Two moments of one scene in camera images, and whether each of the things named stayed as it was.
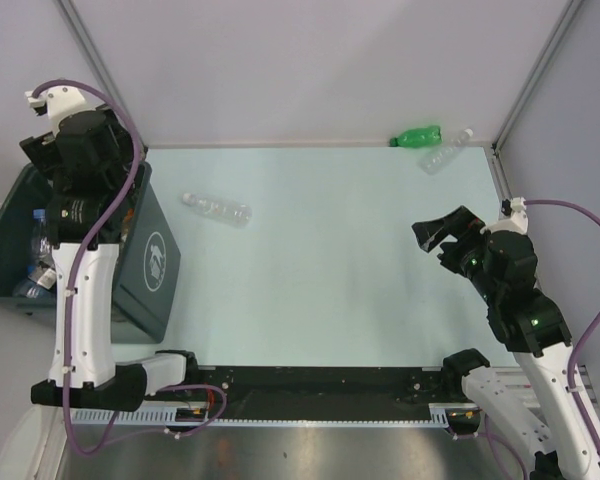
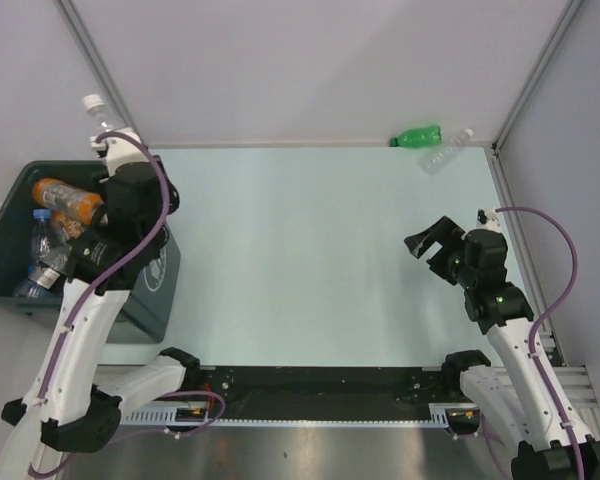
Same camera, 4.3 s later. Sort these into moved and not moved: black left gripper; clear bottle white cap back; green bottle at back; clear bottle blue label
Moved: black left gripper
Not moved: clear bottle blue label; clear bottle white cap back; green bottle at back
